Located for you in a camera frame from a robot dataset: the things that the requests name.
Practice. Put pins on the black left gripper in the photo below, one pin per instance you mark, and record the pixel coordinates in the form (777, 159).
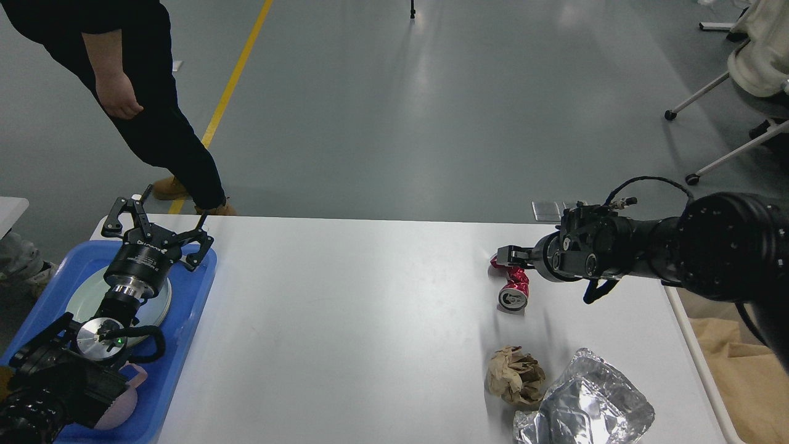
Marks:
(140, 263)

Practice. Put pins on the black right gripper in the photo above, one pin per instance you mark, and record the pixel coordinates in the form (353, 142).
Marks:
(538, 257)

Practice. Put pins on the crushed red can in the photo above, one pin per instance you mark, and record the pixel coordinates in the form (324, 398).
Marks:
(514, 296)

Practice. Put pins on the green plate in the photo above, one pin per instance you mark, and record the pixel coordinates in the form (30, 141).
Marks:
(87, 298)

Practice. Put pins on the pink mug dark inside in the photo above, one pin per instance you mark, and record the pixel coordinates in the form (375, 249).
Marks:
(123, 407)

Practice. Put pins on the large brown paper bag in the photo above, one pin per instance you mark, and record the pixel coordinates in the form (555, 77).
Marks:
(751, 381)

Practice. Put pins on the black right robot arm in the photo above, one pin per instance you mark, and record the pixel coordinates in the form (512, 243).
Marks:
(726, 247)

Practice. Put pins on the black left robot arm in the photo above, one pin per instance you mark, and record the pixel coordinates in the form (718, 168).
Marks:
(86, 372)

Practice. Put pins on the blue plastic tray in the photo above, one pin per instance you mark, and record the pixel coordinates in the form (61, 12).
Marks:
(189, 292)

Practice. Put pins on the silver floor socket plates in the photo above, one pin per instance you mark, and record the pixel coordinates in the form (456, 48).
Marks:
(553, 210)

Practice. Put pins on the crumpled brown paper ball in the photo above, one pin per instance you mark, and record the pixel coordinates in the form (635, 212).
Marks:
(516, 377)

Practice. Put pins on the person in white clothes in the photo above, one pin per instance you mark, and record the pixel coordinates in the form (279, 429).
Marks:
(23, 268)

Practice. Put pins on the white side table corner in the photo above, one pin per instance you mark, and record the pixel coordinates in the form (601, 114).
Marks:
(12, 208)

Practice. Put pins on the crumpled clear plastic bag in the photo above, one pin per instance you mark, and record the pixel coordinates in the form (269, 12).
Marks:
(591, 402)

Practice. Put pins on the beige plastic bin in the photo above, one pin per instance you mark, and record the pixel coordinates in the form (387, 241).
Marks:
(690, 306)

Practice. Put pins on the person in black clothes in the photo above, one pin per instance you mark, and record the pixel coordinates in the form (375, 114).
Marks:
(121, 51)

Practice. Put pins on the white office chair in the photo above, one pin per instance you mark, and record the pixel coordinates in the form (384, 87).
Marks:
(758, 70)

